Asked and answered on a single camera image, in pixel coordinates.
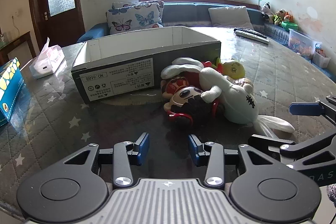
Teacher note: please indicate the blue yellow-dotted tissue box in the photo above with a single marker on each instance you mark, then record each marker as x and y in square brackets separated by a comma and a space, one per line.
[9, 87]

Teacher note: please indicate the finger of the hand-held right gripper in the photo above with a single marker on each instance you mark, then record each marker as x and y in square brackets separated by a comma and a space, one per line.
[273, 142]
[305, 109]

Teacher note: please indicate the butterfly print pillow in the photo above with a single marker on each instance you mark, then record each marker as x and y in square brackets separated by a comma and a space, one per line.
[123, 5]
[131, 19]

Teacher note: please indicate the dark cardboard box white inside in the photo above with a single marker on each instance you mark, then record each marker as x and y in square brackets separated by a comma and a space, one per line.
[120, 77]

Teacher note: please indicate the grey remote control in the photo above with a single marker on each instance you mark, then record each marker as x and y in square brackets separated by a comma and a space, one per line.
[256, 37]

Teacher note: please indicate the white pillow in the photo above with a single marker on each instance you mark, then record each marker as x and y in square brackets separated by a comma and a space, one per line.
[229, 16]

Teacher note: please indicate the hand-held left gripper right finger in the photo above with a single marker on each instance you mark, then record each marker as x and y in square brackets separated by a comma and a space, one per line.
[193, 149]

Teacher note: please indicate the green yellow plush toy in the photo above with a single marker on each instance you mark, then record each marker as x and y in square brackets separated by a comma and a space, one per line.
[278, 18]

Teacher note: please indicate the yellow round toy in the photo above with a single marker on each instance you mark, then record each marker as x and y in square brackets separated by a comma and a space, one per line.
[234, 69]

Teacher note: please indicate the orange tiger plush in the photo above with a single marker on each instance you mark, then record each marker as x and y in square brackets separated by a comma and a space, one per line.
[288, 17]

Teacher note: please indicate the beige brown patterned toy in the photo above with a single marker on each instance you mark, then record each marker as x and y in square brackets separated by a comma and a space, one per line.
[245, 81]

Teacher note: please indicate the black remote control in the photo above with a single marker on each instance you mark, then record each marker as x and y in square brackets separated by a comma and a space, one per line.
[249, 32]

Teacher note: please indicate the green bowl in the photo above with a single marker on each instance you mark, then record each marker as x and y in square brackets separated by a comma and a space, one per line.
[290, 26]

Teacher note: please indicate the black white cow plush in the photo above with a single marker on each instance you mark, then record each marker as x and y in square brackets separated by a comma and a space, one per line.
[267, 11]

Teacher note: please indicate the dark wooden side table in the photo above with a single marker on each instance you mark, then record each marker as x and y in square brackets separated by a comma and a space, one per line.
[15, 45]

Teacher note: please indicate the grey quilted star desktop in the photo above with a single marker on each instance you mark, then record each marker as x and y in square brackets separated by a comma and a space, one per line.
[105, 121]

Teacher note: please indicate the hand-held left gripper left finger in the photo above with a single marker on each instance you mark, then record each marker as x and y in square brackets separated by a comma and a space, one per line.
[141, 146]

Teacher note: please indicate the clear plastic storage box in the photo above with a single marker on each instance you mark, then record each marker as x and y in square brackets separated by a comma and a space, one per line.
[302, 43]

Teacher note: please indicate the blue sofa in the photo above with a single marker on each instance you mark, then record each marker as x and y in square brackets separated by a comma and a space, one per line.
[181, 12]

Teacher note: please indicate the white pink tissue pack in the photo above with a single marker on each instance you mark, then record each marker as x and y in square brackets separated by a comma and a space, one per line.
[46, 62]

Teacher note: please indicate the big-eyed black-haired doll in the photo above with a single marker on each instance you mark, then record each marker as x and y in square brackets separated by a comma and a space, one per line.
[187, 98]

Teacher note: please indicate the red costume figurine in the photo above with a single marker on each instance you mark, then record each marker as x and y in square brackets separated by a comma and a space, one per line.
[175, 86]

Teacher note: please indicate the small clear plastic box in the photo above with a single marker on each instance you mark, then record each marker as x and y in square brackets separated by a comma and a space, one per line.
[321, 57]

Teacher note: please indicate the green toy piece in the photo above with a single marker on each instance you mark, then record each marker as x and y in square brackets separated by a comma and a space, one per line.
[217, 61]

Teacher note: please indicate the white plush rabbit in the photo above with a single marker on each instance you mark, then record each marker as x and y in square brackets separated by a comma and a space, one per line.
[233, 98]

